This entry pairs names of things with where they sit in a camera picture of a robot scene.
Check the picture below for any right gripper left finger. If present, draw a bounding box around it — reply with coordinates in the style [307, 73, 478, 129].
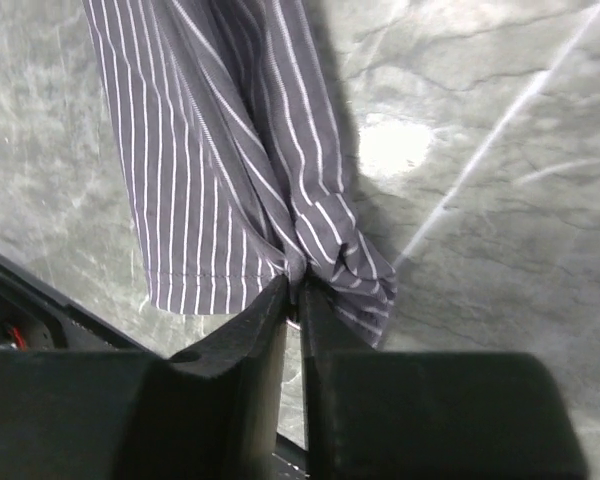
[0, 278, 288, 479]

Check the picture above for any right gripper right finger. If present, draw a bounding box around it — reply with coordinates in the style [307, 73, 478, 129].
[297, 280, 588, 479]

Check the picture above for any striped grey underwear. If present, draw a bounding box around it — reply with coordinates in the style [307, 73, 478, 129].
[84, 1, 397, 345]

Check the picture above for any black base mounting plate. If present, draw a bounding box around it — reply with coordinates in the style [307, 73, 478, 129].
[0, 254, 143, 351]

